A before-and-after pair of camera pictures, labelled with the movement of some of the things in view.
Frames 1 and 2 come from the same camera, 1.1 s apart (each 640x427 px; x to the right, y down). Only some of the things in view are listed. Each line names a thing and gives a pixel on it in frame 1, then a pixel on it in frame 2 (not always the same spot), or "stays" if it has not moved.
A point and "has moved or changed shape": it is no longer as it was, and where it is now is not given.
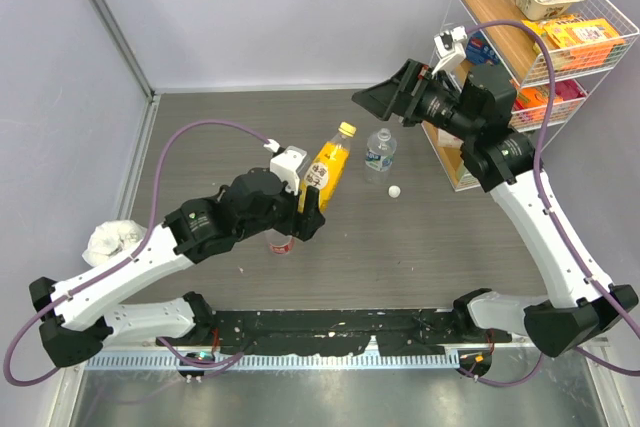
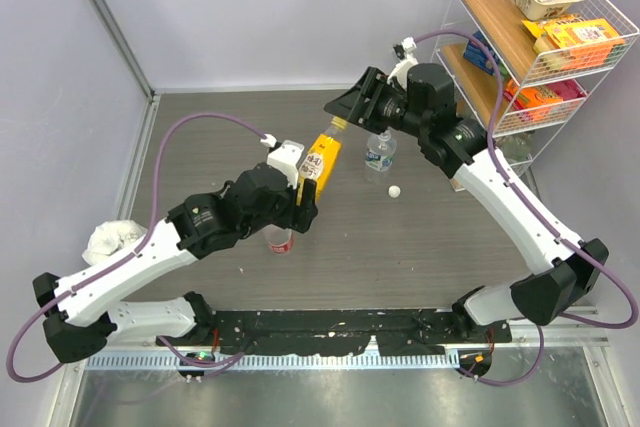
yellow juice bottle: [327, 169] has moved or changed shape
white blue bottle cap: [394, 191] stays
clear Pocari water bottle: [379, 156] stays
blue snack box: [479, 51] stays
